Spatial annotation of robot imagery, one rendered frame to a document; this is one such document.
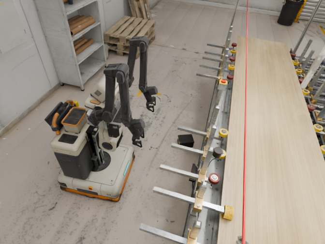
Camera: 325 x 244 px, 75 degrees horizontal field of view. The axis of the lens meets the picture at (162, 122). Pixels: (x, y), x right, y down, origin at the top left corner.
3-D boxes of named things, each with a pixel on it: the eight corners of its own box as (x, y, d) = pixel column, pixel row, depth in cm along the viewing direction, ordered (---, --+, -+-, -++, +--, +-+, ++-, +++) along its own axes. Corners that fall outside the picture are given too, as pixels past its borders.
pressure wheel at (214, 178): (205, 188, 160) (208, 179, 152) (206, 179, 166) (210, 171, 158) (215, 190, 159) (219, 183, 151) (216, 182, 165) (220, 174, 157)
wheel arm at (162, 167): (159, 170, 166) (159, 166, 163) (160, 166, 169) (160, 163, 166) (214, 186, 159) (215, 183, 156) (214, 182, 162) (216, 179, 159)
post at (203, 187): (189, 218, 159) (201, 185, 126) (190, 213, 162) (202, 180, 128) (194, 219, 159) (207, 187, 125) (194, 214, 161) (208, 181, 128)
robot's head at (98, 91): (87, 94, 155) (98, 83, 146) (99, 78, 170) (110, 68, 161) (103, 106, 161) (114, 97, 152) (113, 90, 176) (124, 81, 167)
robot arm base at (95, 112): (94, 108, 156) (86, 118, 148) (101, 104, 152) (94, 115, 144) (102, 116, 160) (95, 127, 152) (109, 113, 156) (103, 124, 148)
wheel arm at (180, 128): (177, 130, 203) (177, 127, 200) (178, 128, 206) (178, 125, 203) (222, 142, 196) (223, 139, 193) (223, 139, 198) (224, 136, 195)
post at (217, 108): (204, 144, 211) (215, 107, 177) (204, 141, 213) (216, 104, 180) (208, 144, 210) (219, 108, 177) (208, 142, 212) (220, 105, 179)
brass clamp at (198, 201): (191, 210, 135) (192, 206, 131) (195, 191, 144) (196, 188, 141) (201, 213, 134) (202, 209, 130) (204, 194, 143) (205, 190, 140)
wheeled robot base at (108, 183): (60, 191, 231) (53, 179, 214) (86, 147, 276) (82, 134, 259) (119, 204, 225) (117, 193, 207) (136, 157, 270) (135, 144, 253)
